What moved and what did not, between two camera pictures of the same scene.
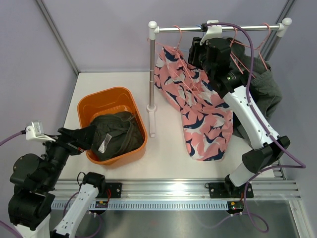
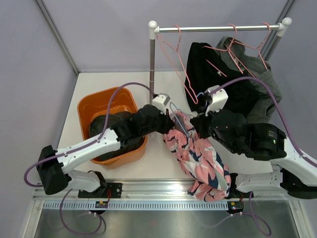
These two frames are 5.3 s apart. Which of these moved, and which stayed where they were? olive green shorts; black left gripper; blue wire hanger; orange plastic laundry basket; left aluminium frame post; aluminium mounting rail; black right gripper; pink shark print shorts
Moved: black left gripper; black right gripper; pink shark print shorts; blue wire hanger
Stayed: orange plastic laundry basket; left aluminium frame post; aluminium mounting rail; olive green shorts
